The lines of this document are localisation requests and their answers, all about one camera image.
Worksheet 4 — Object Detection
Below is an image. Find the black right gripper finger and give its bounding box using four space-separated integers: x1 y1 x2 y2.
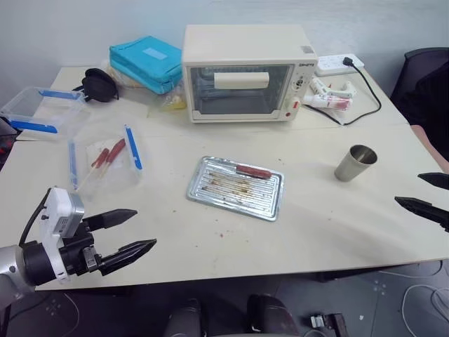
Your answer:
417 171 449 191
394 196 449 233

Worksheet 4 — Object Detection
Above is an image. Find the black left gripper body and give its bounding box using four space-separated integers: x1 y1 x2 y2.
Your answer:
59 220 104 277

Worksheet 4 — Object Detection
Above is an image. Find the white paper towel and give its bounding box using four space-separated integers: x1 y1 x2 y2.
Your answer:
85 139 133 177

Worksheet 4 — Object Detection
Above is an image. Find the silver ribbed baking tray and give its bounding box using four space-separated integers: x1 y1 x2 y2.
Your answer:
185 155 286 223

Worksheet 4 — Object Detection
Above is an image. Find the stainless steel cup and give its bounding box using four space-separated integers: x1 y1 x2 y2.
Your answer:
333 144 380 183

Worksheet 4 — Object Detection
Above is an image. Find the clear box with blue clips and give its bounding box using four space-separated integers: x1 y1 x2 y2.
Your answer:
0 86 92 143

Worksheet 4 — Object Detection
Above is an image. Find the cream toaster oven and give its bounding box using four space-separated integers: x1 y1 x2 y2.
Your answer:
181 24 319 125

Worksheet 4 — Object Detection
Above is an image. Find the white floor cable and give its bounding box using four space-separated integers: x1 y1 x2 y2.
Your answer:
401 279 449 337

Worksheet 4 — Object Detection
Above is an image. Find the turquoise zip pouch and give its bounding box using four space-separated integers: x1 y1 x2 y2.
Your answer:
108 34 184 95

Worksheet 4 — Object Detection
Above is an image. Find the dark rounded shape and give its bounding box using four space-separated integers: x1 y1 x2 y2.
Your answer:
163 297 203 337
245 293 300 337

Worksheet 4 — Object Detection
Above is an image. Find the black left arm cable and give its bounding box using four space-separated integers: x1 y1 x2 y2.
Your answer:
18 189 50 247

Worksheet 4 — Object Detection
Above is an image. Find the black office chair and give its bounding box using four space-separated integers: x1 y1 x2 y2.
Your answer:
389 46 449 163

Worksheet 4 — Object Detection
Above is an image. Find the black plug with cable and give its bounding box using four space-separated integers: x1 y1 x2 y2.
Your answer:
304 56 383 127

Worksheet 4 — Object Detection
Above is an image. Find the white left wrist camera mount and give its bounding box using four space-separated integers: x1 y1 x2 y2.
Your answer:
39 187 86 284

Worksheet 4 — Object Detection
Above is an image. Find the black round case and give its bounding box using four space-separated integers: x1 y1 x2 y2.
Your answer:
72 67 121 104

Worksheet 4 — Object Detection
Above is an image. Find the white power strip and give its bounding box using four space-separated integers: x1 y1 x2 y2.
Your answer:
314 53 366 77

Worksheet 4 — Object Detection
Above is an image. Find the clear box with sausages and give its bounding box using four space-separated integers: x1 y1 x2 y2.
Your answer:
67 123 146 201

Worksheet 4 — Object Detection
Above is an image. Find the clear bag with yellow contents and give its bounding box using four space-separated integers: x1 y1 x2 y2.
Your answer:
153 83 187 113

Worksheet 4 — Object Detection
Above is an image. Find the small metal clip on floor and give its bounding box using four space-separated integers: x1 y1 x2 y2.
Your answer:
309 314 349 331

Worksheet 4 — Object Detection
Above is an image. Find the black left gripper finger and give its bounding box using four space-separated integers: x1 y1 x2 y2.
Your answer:
98 238 158 277
83 209 138 233

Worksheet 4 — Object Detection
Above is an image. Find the white red packet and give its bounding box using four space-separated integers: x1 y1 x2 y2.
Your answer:
302 92 354 113

